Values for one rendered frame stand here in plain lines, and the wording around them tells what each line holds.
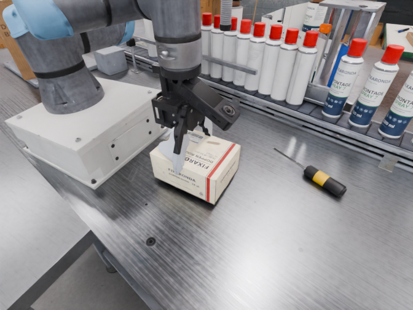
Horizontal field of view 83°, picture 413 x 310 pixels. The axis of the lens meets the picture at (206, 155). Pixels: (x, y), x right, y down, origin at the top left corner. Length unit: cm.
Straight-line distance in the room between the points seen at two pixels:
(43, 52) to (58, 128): 16
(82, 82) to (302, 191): 59
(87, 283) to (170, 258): 102
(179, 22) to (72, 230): 43
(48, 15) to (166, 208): 38
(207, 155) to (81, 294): 110
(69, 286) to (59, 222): 93
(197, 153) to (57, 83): 37
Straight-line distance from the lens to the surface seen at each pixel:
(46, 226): 59
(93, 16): 43
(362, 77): 112
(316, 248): 51
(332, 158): 71
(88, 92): 68
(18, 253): 58
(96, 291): 142
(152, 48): 115
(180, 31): 38
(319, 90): 81
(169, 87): 45
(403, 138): 79
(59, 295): 149
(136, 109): 61
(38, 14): 41
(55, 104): 69
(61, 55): 65
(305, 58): 74
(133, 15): 46
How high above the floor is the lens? 125
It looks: 41 degrees down
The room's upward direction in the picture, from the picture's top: straight up
